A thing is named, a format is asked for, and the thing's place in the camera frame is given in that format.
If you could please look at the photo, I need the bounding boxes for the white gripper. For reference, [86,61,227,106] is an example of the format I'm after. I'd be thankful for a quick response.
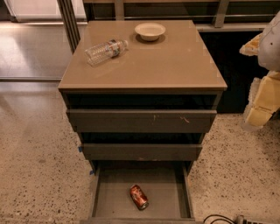
[239,11,280,128]

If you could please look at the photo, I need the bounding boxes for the red coke can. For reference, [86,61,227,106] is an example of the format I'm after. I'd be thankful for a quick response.
[129,185,149,210]

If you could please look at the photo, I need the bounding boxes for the brown drawer cabinet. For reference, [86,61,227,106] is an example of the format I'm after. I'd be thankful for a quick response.
[57,19,228,176]

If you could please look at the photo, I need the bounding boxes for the top drawer front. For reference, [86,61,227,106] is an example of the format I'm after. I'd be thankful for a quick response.
[66,109,217,133]

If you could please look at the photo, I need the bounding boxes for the open bottom drawer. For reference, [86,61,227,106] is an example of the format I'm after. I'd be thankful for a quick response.
[80,161,202,224]

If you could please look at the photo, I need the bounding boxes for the middle drawer front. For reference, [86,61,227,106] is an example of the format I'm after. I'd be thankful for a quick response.
[79,143,202,161]

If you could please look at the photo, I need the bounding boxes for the white bowl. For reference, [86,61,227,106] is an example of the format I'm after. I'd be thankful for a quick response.
[135,23,165,41]

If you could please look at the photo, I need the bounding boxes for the clear plastic water bottle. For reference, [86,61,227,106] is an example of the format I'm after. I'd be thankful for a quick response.
[85,39,129,67]

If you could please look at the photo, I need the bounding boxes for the metal railing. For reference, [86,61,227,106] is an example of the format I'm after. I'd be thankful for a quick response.
[56,0,280,50]

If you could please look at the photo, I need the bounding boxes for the black cable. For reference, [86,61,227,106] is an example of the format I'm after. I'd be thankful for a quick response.
[202,213,237,224]

